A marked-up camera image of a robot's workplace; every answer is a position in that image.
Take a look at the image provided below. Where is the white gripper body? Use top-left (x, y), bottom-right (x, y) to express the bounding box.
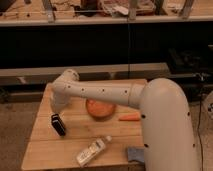
top-left (50, 93), bottom-right (70, 114)

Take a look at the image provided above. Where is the black whiteboard eraser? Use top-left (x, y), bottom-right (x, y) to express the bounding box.
top-left (51, 114), bottom-right (66, 136)

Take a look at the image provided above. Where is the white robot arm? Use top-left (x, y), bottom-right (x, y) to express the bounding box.
top-left (51, 69), bottom-right (200, 171)

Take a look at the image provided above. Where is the orange bowl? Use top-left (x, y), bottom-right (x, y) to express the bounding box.
top-left (86, 99), bottom-right (116, 119)

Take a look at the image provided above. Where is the wooden table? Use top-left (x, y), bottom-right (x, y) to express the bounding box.
top-left (22, 84), bottom-right (143, 171)

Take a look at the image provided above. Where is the orange carrot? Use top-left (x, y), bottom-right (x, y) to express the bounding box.
top-left (119, 114), bottom-right (140, 121)

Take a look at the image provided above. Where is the blue sponge cloth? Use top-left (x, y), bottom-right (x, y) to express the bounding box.
top-left (126, 147), bottom-right (144, 164)

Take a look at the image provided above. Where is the background shelf bench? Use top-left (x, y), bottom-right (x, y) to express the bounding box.
top-left (0, 0), bottom-right (213, 27)

